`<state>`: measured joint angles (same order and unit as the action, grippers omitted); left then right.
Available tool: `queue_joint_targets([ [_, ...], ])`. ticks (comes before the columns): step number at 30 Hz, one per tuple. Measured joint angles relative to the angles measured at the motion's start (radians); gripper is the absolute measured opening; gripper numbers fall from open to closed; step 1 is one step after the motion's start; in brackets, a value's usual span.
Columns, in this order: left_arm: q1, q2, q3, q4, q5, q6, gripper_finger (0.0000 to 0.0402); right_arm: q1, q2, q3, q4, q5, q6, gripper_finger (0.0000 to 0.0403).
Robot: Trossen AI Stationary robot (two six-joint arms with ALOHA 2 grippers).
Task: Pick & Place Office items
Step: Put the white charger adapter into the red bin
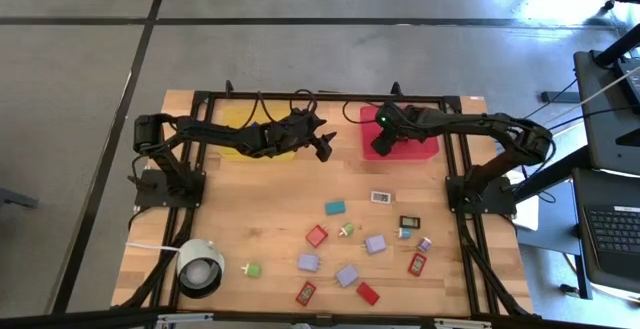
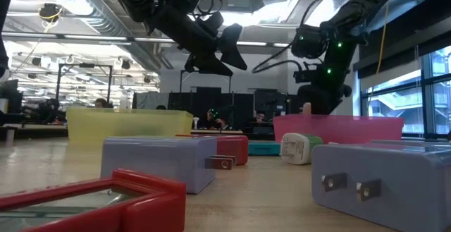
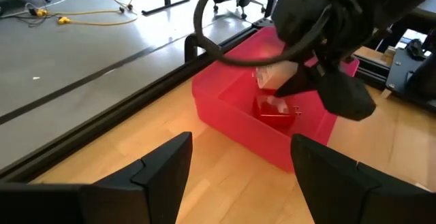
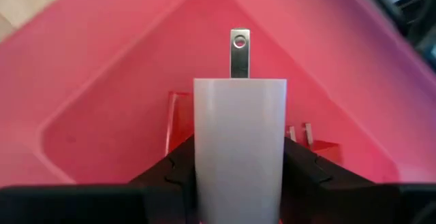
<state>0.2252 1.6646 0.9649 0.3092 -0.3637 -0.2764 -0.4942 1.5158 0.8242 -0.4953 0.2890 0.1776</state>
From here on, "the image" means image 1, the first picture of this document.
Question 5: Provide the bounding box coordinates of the white floor cable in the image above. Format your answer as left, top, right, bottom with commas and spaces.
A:
547, 66, 640, 125

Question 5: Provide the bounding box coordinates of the black support beam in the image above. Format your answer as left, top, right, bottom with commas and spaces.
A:
509, 144, 592, 204

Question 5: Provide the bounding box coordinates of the black floor cable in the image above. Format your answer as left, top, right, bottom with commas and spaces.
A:
522, 77, 580, 121
547, 103, 640, 133

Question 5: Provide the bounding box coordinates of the white paper sheet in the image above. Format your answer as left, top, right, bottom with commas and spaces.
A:
513, 194, 540, 232

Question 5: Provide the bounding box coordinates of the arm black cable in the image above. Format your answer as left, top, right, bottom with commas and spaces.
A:
341, 99, 384, 126
224, 87, 321, 126

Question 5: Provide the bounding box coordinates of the yellow plastic bin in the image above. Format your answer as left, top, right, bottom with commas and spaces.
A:
219, 104, 297, 163

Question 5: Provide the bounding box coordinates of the red digital clock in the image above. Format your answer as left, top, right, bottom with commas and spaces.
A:
407, 252, 429, 278
294, 281, 318, 308

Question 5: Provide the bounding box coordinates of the dark grey laptop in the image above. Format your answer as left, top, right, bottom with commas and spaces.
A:
571, 167, 640, 294

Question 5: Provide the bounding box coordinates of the dark chair leg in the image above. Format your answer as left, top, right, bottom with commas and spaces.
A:
0, 187, 40, 211

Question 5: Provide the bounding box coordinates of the pink-red plastic bin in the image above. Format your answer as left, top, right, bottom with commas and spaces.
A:
359, 104, 441, 162

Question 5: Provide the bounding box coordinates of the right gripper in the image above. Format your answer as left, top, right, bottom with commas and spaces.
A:
370, 98, 419, 158

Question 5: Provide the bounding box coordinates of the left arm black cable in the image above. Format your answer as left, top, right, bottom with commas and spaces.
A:
224, 87, 321, 126

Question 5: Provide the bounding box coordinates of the red rectangular device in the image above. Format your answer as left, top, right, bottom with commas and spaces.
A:
355, 281, 381, 307

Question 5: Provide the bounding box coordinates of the silver metal bracket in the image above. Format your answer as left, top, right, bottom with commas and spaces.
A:
432, 317, 494, 329
155, 312, 215, 328

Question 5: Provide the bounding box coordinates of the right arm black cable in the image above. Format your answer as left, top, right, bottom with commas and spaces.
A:
341, 99, 384, 126

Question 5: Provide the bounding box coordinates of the black floor bracket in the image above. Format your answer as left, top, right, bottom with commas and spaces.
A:
540, 90, 582, 104

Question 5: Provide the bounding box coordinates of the grey side table top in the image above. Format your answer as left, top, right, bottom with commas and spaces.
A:
572, 49, 640, 176

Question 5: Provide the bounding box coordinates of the black aluminium table frame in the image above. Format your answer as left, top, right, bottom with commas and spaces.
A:
117, 88, 534, 320

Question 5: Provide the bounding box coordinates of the black stand crossbar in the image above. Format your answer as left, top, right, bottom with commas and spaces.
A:
0, 306, 640, 329

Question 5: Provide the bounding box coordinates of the black diagonal pole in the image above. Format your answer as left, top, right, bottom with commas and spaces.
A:
592, 34, 640, 69

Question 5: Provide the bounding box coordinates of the white lamp cable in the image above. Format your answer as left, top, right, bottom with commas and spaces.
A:
124, 241, 182, 254

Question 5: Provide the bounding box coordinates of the lavender wall charger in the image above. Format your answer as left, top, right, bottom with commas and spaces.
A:
296, 252, 324, 274
332, 263, 361, 289
361, 233, 388, 256

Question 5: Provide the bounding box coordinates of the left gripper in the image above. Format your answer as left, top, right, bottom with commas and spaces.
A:
267, 111, 338, 164

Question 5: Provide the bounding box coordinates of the red wall charger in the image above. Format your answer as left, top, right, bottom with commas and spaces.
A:
304, 223, 330, 249

